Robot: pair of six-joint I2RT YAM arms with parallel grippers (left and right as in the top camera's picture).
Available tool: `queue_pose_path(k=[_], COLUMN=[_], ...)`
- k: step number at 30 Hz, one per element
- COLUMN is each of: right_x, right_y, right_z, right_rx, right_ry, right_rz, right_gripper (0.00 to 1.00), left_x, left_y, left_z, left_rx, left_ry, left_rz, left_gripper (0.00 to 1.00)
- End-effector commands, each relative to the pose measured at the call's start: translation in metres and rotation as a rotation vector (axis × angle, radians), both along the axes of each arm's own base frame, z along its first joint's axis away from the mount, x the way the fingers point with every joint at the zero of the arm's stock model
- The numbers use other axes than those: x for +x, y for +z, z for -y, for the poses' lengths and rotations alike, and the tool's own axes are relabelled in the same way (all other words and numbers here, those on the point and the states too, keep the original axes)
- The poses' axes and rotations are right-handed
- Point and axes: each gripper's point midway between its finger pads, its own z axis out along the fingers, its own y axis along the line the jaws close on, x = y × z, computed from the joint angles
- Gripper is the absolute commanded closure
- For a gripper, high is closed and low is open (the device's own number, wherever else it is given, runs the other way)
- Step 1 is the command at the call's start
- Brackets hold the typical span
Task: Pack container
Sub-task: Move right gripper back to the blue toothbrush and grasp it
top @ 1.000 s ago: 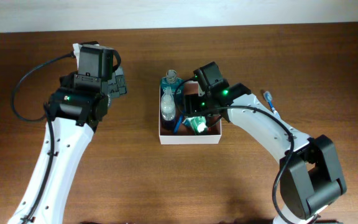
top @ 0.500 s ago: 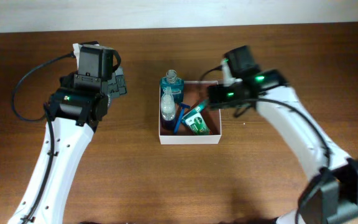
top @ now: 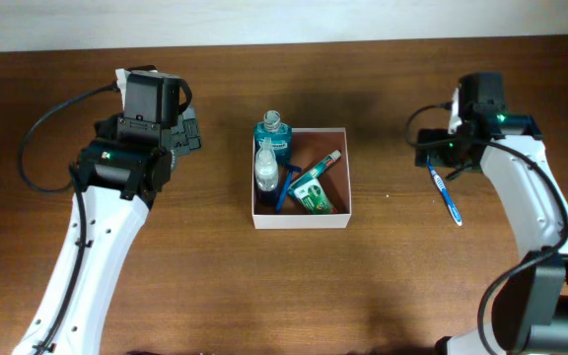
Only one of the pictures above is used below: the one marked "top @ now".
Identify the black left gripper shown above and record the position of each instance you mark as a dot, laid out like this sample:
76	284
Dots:
184	138

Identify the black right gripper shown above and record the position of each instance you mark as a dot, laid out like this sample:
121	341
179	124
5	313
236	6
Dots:
436	154

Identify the blue white toothbrush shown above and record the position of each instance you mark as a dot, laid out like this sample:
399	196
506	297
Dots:
440	185

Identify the clear pump soap bottle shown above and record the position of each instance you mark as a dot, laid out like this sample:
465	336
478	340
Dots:
266	174

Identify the teal mouthwash bottle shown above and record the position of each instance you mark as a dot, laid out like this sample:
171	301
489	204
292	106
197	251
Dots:
278	132

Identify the teal toothpaste tube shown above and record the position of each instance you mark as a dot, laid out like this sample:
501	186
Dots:
320	168

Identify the green Dettol soap bar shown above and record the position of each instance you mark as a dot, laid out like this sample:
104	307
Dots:
312	197

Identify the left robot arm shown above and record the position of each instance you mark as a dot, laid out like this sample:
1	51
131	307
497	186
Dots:
115	180

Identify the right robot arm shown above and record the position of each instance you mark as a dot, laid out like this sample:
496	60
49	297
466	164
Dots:
524	310

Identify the white cardboard box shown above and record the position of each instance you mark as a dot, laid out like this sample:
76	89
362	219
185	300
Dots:
309	146

